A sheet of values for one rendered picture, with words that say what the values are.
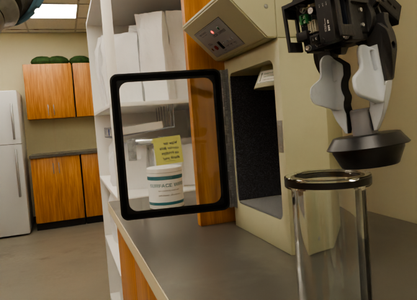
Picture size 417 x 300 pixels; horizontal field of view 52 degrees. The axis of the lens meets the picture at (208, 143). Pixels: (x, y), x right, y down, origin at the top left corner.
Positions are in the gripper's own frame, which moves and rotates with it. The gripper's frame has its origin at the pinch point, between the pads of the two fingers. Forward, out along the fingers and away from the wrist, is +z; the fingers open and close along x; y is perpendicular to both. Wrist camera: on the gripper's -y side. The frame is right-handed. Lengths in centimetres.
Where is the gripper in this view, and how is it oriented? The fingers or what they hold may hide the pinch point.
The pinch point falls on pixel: (363, 119)
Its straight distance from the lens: 52.2
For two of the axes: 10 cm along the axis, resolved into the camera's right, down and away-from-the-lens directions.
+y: -7.7, 1.3, -6.2
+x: 6.1, -0.8, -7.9
